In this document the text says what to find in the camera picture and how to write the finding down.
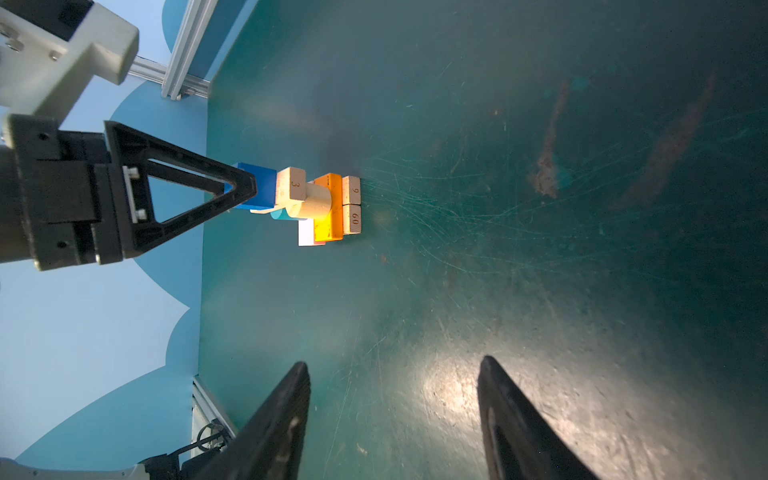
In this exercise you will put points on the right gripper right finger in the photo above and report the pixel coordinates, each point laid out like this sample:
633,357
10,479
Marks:
518,442

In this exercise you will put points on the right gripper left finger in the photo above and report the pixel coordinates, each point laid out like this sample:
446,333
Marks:
271,443

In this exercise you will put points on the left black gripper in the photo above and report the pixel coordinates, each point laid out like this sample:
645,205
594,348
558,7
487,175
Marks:
73,198

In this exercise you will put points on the blue wood cube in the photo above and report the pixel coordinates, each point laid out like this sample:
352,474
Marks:
266,181

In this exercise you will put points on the teal wood cylinder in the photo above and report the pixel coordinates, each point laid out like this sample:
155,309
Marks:
282,215

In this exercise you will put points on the natural wood block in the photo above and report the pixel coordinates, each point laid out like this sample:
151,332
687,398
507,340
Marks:
290,189
351,190
352,219

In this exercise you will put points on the pink wood block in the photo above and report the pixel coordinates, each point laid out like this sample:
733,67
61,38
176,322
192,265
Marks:
306,234

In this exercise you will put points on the natural wood cylinder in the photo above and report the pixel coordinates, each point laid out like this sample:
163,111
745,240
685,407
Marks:
316,205

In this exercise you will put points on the orange wood block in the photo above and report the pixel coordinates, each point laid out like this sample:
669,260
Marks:
330,227

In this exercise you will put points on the natural wood block front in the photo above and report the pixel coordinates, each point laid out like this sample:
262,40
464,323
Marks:
352,219

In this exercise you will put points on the aluminium front rail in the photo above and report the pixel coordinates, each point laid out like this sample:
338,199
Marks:
208,419

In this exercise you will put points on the aluminium rear frame bar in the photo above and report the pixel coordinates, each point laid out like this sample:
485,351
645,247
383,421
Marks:
162,75

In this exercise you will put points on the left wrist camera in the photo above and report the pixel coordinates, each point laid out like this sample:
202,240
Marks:
51,50

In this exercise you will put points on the aluminium left frame post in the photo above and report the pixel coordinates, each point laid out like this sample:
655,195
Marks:
194,24

